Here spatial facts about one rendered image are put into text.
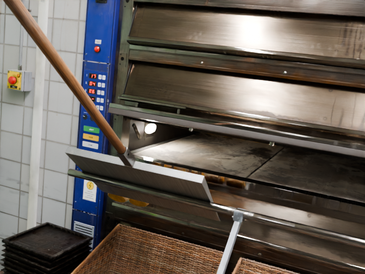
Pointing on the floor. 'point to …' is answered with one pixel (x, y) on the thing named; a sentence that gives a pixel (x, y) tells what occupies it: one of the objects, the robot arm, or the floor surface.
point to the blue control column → (101, 19)
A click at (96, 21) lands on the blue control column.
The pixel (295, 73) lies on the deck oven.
